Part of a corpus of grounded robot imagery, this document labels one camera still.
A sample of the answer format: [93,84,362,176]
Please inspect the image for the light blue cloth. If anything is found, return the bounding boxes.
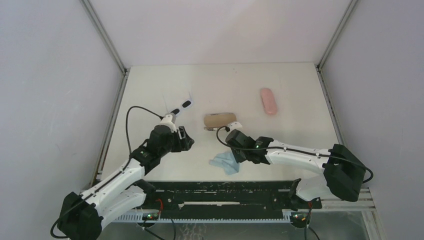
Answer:
[209,151,240,175]

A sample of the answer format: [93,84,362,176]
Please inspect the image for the patterned glasses case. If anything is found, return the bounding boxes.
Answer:
[203,112,237,131]

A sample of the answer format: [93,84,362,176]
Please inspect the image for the pink glasses case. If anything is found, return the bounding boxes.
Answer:
[260,88,278,116]

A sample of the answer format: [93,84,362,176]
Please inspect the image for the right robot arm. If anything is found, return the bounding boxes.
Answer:
[222,129,370,202]

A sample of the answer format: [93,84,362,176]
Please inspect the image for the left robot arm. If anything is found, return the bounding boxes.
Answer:
[50,125,195,240]

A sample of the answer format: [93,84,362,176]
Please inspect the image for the white sunglasses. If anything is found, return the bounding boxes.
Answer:
[162,91,194,116]

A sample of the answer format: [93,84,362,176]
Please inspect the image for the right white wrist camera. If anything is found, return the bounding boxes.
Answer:
[225,121,243,132]

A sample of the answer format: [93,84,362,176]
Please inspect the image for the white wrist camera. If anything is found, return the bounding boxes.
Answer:
[159,113,177,133]
[225,121,243,132]

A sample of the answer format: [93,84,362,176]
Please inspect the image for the right black camera cable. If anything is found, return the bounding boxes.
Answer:
[215,125,375,185]

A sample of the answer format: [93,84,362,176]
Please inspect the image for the black camera cable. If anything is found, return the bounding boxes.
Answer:
[49,105,165,239]
[215,125,375,185]

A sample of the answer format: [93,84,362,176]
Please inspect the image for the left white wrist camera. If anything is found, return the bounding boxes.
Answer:
[159,113,177,133]

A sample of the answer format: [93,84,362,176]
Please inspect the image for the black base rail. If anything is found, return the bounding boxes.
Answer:
[139,180,322,221]

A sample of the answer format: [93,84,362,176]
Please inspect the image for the left black camera cable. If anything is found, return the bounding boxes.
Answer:
[49,105,165,239]

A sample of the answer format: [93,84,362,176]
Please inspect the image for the aluminium frame rail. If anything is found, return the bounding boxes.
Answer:
[100,188,376,227]

